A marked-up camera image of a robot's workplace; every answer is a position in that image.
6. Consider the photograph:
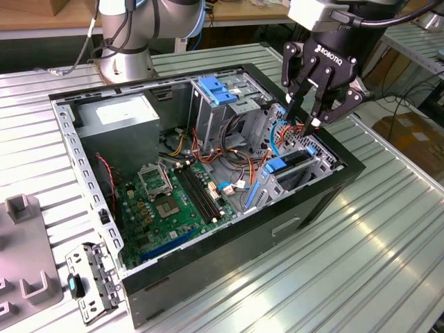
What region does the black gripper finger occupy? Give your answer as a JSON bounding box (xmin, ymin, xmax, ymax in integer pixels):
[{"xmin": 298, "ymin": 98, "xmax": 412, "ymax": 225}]
[
  {"xmin": 281, "ymin": 41, "xmax": 318, "ymax": 122},
  {"xmin": 302, "ymin": 67, "xmax": 374, "ymax": 137}
]

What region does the orange red power wire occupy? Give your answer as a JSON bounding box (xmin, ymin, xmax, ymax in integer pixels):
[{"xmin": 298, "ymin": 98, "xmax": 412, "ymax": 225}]
[{"xmin": 279, "ymin": 124, "xmax": 306, "ymax": 139}]

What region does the blue data wire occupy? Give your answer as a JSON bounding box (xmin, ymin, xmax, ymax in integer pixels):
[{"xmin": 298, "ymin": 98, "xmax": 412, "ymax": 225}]
[{"xmin": 269, "ymin": 121, "xmax": 289, "ymax": 157}]

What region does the hard disk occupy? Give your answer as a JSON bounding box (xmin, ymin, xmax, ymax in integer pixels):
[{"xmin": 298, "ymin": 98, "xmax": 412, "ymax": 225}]
[{"xmin": 244, "ymin": 145, "xmax": 318, "ymax": 212}]

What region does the grey metal disk bay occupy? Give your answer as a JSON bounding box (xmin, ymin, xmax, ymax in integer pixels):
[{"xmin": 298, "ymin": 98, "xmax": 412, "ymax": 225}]
[{"xmin": 240, "ymin": 149, "xmax": 336, "ymax": 214}]

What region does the brown cardboard box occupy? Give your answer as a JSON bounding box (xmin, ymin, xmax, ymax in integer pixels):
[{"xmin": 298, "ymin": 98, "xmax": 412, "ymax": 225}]
[{"xmin": 373, "ymin": 110, "xmax": 444, "ymax": 174}]

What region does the metal slat side table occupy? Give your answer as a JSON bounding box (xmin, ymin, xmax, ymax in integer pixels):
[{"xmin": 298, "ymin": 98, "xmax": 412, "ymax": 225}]
[{"xmin": 360, "ymin": 23, "xmax": 444, "ymax": 101}]

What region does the blue plastic drive latch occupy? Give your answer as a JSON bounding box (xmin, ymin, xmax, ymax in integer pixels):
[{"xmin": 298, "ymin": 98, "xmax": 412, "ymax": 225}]
[{"xmin": 199, "ymin": 76, "xmax": 237, "ymax": 107}]

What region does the grey optical drive cage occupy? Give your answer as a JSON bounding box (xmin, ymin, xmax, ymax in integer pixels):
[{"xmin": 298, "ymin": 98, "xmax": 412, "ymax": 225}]
[{"xmin": 189, "ymin": 72, "xmax": 271, "ymax": 150}]

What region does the black RAM slot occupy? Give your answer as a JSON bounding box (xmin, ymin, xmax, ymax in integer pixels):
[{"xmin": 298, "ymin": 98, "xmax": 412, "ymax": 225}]
[
  {"xmin": 185, "ymin": 163, "xmax": 223, "ymax": 219},
  {"xmin": 175, "ymin": 165, "xmax": 214, "ymax": 225}
]

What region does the green motherboard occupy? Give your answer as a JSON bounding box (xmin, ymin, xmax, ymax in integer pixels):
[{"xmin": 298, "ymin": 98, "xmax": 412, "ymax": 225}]
[{"xmin": 116, "ymin": 161, "xmax": 240, "ymax": 270}]

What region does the CPU socket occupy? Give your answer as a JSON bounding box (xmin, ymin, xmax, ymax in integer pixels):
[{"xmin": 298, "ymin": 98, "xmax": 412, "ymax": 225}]
[{"xmin": 154, "ymin": 196, "xmax": 181, "ymax": 219}]

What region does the grey power supply unit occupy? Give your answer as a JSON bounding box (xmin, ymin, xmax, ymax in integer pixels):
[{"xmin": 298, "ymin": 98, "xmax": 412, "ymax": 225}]
[{"xmin": 74, "ymin": 93, "xmax": 161, "ymax": 178}]

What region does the blue expansion slot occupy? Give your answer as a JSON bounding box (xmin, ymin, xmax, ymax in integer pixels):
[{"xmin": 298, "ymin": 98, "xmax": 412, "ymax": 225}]
[{"xmin": 140, "ymin": 227, "xmax": 195, "ymax": 263}]

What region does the black open PC case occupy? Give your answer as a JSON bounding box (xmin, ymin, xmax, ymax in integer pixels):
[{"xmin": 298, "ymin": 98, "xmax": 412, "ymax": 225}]
[{"xmin": 47, "ymin": 62, "xmax": 367, "ymax": 330}]

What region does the long wooden desk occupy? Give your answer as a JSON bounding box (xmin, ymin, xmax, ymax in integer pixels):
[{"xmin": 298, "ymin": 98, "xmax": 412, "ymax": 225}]
[{"xmin": 0, "ymin": 0, "xmax": 416, "ymax": 67}]

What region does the black clip with blue mark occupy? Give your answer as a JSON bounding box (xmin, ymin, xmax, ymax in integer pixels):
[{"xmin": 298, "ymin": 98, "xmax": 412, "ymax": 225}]
[{"xmin": 67, "ymin": 273, "xmax": 86, "ymax": 299}]

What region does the grey parts rack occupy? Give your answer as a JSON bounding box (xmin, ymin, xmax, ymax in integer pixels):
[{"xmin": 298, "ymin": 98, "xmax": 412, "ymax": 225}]
[{"xmin": 0, "ymin": 194, "xmax": 65, "ymax": 330}]

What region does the thin black cable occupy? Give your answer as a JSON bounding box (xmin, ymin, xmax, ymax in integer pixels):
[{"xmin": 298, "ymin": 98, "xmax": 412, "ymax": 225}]
[{"xmin": 331, "ymin": 0, "xmax": 444, "ymax": 28}]

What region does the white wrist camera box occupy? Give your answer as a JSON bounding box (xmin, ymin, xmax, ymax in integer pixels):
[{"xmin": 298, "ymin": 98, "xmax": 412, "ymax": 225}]
[{"xmin": 287, "ymin": 0, "xmax": 355, "ymax": 34}]

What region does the multicolour wire bundle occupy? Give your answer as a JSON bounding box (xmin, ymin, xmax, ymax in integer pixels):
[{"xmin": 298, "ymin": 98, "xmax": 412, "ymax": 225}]
[{"xmin": 157, "ymin": 126, "xmax": 273, "ymax": 190}]

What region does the thin wire with white plug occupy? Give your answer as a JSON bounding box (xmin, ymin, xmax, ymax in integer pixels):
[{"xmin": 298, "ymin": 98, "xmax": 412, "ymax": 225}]
[{"xmin": 219, "ymin": 180, "xmax": 251, "ymax": 197}]

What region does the metal socket cover frame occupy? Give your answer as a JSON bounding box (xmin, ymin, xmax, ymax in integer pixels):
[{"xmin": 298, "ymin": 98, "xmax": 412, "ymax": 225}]
[{"xmin": 137, "ymin": 162, "xmax": 173, "ymax": 200}]

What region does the black cable with metal connector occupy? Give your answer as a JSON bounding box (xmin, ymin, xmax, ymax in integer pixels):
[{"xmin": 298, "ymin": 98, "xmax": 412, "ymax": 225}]
[{"xmin": 48, "ymin": 0, "xmax": 102, "ymax": 76}]

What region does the red black fan wire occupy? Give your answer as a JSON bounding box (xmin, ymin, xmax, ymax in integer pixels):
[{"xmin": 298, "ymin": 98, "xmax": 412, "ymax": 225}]
[{"xmin": 96, "ymin": 155, "xmax": 118, "ymax": 211}]

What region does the grey card retainer bracket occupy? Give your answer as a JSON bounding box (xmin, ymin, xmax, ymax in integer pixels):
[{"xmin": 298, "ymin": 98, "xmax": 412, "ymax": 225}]
[{"xmin": 65, "ymin": 242, "xmax": 126, "ymax": 325}]

